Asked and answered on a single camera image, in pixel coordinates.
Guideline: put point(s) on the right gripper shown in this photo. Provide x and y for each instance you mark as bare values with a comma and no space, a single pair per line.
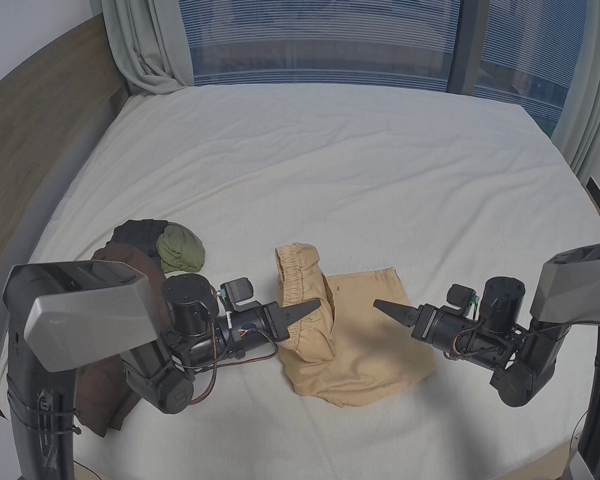
450,333

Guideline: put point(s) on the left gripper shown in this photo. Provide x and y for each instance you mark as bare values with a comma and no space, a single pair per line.
255,328

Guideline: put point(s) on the tan shorts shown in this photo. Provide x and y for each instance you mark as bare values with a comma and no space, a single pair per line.
365,358

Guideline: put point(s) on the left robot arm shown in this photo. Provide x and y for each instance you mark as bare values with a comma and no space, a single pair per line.
90,313

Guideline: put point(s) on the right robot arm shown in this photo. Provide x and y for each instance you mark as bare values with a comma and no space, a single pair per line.
575,283

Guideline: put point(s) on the bed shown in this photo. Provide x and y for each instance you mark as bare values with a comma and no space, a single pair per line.
330,168

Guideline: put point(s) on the green garment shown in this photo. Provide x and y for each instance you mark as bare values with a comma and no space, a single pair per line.
180,248

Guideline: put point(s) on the black garment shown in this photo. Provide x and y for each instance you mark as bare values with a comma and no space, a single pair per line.
135,235

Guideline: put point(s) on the brown garment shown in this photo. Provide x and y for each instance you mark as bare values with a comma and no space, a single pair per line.
105,398

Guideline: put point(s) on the window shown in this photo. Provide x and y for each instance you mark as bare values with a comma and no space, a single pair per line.
330,28

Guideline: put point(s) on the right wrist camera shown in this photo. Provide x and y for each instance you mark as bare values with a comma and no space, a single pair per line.
460,295

